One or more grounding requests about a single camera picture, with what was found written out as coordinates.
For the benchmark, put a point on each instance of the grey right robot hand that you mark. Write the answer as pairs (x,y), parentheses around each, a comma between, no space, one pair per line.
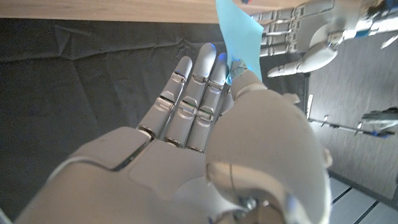
(192,161)

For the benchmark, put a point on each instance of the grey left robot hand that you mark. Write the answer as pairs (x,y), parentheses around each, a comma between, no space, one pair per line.
(317,28)

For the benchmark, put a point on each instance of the blue sticky note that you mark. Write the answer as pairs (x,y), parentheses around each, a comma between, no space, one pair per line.
(241,34)

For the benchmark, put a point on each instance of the black curtain backdrop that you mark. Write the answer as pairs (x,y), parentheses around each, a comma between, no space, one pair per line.
(77,87)

